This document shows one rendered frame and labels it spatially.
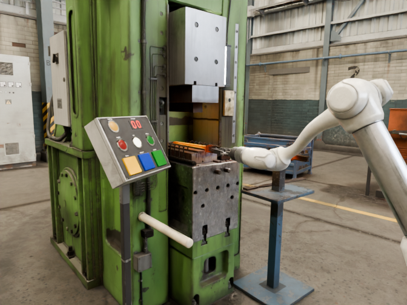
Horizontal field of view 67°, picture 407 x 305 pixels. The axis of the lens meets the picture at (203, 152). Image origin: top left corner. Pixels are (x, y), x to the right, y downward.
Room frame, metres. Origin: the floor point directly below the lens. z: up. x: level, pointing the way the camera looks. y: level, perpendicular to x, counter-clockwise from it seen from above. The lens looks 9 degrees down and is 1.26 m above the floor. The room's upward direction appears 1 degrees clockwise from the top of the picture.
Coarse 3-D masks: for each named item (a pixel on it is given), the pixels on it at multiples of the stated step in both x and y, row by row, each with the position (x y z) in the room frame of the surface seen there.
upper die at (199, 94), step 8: (176, 88) 1.85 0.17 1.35; (184, 88) 1.79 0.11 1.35; (192, 88) 1.73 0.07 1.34; (200, 88) 1.77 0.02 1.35; (208, 88) 1.81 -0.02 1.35; (216, 88) 1.85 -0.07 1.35; (176, 96) 1.85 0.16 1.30; (184, 96) 1.79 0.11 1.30; (192, 96) 1.73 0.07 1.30; (200, 96) 1.77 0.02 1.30; (208, 96) 1.81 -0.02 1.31; (216, 96) 1.85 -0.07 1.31
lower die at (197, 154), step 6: (168, 144) 2.05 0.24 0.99; (180, 144) 1.99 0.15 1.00; (168, 150) 1.91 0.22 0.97; (180, 150) 1.85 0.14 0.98; (186, 150) 1.85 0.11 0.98; (192, 150) 1.80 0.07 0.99; (198, 150) 1.80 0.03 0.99; (204, 150) 1.80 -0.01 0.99; (180, 156) 1.81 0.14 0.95; (186, 156) 1.77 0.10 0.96; (192, 156) 1.74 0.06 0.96; (198, 156) 1.77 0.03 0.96; (204, 156) 1.80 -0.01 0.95; (210, 156) 1.83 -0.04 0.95; (216, 156) 1.86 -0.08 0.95; (198, 162) 1.77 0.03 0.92; (204, 162) 1.80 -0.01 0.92
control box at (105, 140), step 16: (96, 128) 1.21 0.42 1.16; (128, 128) 1.34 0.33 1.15; (144, 128) 1.44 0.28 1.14; (96, 144) 1.21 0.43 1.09; (112, 144) 1.20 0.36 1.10; (128, 144) 1.28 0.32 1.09; (144, 144) 1.38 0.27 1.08; (112, 160) 1.18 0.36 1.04; (112, 176) 1.18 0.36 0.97; (128, 176) 1.18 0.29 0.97; (144, 176) 1.29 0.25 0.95
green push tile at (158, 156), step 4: (152, 152) 1.38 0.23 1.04; (156, 152) 1.41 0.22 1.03; (160, 152) 1.43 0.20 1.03; (156, 156) 1.39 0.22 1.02; (160, 156) 1.42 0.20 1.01; (156, 160) 1.37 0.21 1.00; (160, 160) 1.40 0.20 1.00; (164, 160) 1.42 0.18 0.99; (156, 164) 1.37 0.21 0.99; (160, 164) 1.38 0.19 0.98; (164, 164) 1.41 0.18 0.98
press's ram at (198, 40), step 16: (176, 16) 1.76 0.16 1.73; (192, 16) 1.73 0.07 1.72; (208, 16) 1.81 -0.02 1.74; (176, 32) 1.76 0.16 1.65; (192, 32) 1.73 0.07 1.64; (208, 32) 1.81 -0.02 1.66; (224, 32) 1.89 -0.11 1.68; (176, 48) 1.76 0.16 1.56; (192, 48) 1.73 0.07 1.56; (208, 48) 1.81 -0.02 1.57; (224, 48) 1.89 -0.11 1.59; (176, 64) 1.76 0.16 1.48; (192, 64) 1.73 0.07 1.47; (208, 64) 1.81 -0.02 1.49; (224, 64) 1.89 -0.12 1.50; (176, 80) 1.76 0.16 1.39; (192, 80) 1.73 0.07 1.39; (208, 80) 1.81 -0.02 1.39; (224, 80) 1.89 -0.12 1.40
